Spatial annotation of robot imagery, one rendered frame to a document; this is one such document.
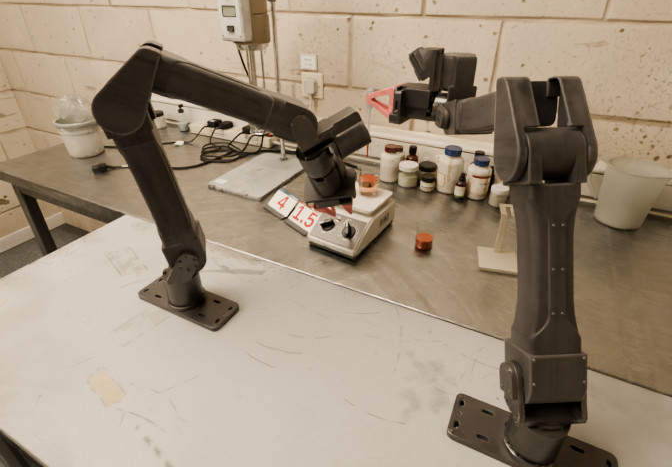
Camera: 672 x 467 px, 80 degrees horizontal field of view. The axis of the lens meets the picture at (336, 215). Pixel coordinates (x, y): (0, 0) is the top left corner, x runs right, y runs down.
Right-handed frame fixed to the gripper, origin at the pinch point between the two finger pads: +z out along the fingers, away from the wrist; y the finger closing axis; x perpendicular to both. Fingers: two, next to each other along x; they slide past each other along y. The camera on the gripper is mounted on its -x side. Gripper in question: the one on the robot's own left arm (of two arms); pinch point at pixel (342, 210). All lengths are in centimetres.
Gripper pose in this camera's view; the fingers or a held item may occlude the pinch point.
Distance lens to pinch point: 83.4
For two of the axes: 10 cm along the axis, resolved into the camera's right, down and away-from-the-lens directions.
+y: -9.6, 1.3, 2.6
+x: -0.4, 8.3, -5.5
